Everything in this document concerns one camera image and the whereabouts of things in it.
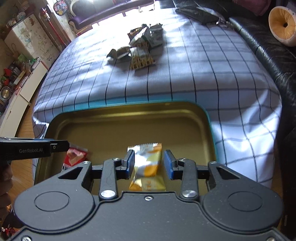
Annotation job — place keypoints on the white cartoon cabinet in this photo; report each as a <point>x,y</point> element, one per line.
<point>30,39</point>

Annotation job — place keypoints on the grey hawthorn snack packet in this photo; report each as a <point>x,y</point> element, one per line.
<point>141,38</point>

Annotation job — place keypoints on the round colourful dartboard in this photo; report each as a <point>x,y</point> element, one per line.
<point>60,7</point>

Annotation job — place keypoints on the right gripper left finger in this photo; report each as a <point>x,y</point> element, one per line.
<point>115,169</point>

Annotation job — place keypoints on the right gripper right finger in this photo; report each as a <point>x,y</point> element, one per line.
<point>184,170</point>

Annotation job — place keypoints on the white low tv cabinet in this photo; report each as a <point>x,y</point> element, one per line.
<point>19,101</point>

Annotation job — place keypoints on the red snack packet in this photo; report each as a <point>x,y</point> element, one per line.
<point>74,156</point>

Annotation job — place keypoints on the person left hand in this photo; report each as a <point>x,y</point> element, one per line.
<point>6,185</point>

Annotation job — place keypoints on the black leather sofa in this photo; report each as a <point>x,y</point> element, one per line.
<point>250,19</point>

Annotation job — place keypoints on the blue checked tablecloth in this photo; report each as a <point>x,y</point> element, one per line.
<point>209,65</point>

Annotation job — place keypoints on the purple chaise lounge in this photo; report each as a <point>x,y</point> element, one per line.
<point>91,12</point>

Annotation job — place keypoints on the red stick vacuum cleaner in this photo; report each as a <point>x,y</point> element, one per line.
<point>55,28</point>

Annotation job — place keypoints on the round yellow cushion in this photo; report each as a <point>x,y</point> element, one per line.
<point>282,25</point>

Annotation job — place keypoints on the keyring with keys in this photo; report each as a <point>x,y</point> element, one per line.
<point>224,23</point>

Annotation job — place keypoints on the orange white snack packet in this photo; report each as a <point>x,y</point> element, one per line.
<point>147,176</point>

